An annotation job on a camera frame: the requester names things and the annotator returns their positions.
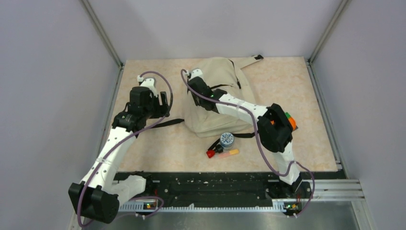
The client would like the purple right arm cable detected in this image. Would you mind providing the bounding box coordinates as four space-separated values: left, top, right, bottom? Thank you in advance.
180 68 316 219

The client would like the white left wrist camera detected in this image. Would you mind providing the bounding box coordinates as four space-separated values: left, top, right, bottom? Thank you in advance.
137 75 158 97

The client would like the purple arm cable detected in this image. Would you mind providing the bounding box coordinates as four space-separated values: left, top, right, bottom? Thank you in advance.
76 70 173 228
180 68 316 219

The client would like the cream canvas backpack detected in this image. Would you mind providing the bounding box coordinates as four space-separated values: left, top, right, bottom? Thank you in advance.
136 54 264 151

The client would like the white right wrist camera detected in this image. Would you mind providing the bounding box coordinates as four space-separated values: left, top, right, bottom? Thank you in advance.
186 68 203 80

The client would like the orange curved toy track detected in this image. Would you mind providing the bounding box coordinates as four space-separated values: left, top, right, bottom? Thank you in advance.
271 115 297 131

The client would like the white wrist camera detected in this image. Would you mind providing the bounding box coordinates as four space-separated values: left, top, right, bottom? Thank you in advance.
137 75 158 97
186 68 203 80

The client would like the orange pink highlighter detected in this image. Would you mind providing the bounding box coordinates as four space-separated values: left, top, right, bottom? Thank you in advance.
217 149 239 158

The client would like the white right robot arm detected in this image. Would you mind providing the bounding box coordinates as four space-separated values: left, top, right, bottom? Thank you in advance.
183 77 303 197

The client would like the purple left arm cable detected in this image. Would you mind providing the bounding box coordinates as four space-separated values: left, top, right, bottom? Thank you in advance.
76 70 173 228

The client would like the red black glue bottle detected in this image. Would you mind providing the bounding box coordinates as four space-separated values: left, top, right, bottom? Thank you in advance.
206 144 224 158

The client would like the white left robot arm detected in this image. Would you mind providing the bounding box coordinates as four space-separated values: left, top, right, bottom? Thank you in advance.
68 86 173 227

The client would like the aluminium frame rail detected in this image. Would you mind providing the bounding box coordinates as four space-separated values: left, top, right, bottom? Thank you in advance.
68 0 124 230

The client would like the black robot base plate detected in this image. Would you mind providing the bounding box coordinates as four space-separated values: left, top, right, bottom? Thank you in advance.
114 172 312 208

